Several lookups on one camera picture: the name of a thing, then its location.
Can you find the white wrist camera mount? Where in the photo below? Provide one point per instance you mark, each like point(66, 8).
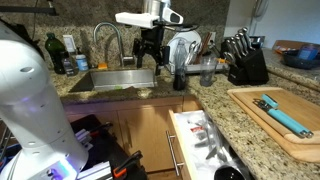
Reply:
point(144, 20)

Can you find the dark blue bowl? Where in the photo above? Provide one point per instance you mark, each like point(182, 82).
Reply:
point(291, 59)

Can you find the black knife block with knives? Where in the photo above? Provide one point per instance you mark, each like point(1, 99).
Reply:
point(247, 63)

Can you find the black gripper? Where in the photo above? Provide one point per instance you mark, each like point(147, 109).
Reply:
point(152, 44)

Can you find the wooden drawer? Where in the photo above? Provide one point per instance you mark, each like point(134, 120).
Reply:
point(202, 146)

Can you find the black orange clamp tool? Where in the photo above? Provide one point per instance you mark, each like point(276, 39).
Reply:
point(121, 170)

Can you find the white wall outlet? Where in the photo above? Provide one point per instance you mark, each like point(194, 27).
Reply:
point(69, 43)

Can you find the silver drawer handle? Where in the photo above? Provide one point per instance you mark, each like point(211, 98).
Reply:
point(178, 162)

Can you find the teal handled can opener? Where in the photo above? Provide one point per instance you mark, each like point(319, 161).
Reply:
point(270, 106)

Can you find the white blue lidded jar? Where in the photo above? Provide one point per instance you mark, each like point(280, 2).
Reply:
point(82, 62)

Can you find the wooden cabinet door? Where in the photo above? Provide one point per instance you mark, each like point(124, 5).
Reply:
point(145, 130)

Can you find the stainless steel sink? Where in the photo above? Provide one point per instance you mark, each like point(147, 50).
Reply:
point(115, 80)

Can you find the white round plate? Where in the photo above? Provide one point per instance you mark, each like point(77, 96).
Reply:
point(188, 37)

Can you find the orange sponge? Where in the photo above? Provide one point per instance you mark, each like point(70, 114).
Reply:
point(102, 66)

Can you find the small wooden cutting board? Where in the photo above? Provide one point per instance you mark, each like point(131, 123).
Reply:
point(285, 116)

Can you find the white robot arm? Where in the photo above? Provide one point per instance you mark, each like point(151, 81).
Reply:
point(32, 110)

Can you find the large wooden cutting board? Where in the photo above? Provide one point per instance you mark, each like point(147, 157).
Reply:
point(300, 109)

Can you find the small clear soap bottle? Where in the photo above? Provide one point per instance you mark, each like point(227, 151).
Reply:
point(68, 64)

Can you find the clear drinking glass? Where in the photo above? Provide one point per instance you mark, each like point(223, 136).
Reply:
point(208, 68)

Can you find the curved chrome faucet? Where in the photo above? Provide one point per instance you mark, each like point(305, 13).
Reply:
point(107, 35)

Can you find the green glass bottle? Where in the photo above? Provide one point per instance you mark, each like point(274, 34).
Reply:
point(55, 47)

